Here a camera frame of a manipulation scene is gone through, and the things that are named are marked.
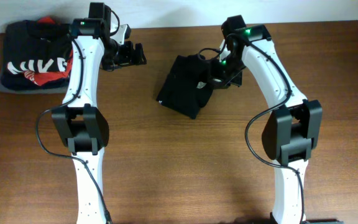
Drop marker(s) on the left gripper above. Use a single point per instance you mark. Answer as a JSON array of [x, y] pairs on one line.
[[127, 58]]

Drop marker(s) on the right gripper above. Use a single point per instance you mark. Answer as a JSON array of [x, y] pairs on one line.
[[220, 81]]

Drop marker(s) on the black t-shirt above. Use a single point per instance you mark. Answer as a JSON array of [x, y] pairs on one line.
[[186, 88]]

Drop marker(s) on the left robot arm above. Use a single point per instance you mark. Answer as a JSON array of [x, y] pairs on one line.
[[98, 44]]

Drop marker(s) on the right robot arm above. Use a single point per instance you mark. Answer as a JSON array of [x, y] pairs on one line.
[[282, 136]]

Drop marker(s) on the grey folded shirt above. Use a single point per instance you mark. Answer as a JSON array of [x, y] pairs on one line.
[[26, 91]]

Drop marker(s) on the red folded shirt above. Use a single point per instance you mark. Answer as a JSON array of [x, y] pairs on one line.
[[50, 74]]

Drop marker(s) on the black Nike folded shirt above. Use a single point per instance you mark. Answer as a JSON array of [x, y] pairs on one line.
[[14, 47]]

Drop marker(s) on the navy folded shirt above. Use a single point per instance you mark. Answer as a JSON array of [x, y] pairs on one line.
[[26, 84]]

